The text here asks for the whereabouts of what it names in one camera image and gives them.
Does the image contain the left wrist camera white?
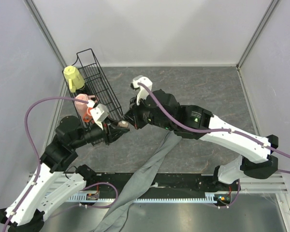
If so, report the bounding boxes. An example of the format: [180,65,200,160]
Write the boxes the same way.
[87,100,109,130]

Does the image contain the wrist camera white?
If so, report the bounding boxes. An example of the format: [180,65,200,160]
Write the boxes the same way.
[130,75,153,106]
[87,100,109,130]

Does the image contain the nail polish bottle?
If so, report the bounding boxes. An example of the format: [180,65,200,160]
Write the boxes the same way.
[117,120,129,129]

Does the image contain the grey sleeve forearm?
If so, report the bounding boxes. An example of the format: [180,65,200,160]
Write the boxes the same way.
[94,132,181,232]

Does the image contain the light blue cable duct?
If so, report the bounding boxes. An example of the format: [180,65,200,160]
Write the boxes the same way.
[67,191,240,203]

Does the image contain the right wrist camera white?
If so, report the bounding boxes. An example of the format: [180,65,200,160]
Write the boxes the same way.
[130,75,153,106]

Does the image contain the pink mug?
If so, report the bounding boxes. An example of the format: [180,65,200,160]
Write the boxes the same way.
[74,93,99,117]

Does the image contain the orange mug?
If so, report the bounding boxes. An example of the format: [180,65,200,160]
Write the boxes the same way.
[83,107,93,123]

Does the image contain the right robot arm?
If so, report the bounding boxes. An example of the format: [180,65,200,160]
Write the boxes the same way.
[123,89,278,190]

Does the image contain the purple cable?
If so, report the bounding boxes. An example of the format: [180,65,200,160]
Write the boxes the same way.
[137,82,290,176]
[1,96,91,232]

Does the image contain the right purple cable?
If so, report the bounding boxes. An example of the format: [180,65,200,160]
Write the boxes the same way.
[137,82,290,176]

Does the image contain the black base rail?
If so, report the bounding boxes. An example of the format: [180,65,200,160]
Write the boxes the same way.
[46,172,240,201]

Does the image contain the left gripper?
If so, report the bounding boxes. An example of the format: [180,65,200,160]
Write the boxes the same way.
[72,115,130,148]

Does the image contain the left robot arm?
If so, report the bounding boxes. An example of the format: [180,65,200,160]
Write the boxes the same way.
[0,116,129,232]

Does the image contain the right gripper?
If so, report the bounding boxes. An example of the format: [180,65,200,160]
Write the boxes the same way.
[123,94,173,132]

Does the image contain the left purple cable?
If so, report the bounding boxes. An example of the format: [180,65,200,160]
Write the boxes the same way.
[1,96,91,232]

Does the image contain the black wire rack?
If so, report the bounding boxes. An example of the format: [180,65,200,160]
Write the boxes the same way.
[71,48,128,147]

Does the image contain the yellow mug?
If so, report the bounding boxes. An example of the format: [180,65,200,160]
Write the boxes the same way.
[63,66,85,93]

